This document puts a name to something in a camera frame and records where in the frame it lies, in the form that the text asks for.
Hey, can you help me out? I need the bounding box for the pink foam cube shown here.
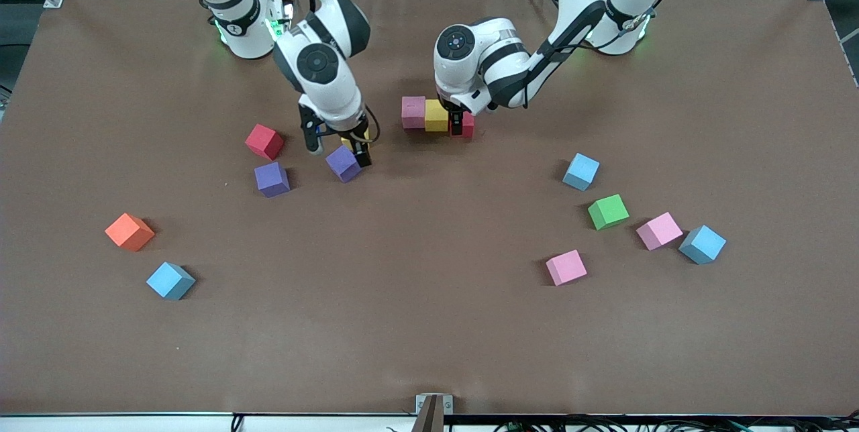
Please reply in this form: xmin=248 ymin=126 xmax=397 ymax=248
xmin=636 ymin=211 xmax=684 ymax=252
xmin=545 ymin=249 xmax=588 ymax=287
xmin=401 ymin=96 xmax=427 ymax=129

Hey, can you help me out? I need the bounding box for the orange foam cube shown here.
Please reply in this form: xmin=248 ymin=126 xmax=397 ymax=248
xmin=105 ymin=213 xmax=156 ymax=252

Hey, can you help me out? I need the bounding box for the green foam cube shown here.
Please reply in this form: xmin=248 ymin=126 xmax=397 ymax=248
xmin=587 ymin=194 xmax=631 ymax=231

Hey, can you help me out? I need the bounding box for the brown table cover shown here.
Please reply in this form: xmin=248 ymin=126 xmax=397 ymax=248
xmin=0 ymin=0 xmax=859 ymax=417

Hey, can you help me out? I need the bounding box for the grey metal bracket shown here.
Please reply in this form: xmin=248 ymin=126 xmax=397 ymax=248
xmin=411 ymin=394 xmax=454 ymax=432

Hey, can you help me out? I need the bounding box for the blue foam cube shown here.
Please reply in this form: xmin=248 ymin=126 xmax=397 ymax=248
xmin=562 ymin=153 xmax=601 ymax=192
xmin=678 ymin=225 xmax=727 ymax=266
xmin=146 ymin=262 xmax=197 ymax=301

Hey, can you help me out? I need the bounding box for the purple foam cube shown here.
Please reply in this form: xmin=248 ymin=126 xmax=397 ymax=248
xmin=254 ymin=161 xmax=291 ymax=199
xmin=325 ymin=144 xmax=363 ymax=184

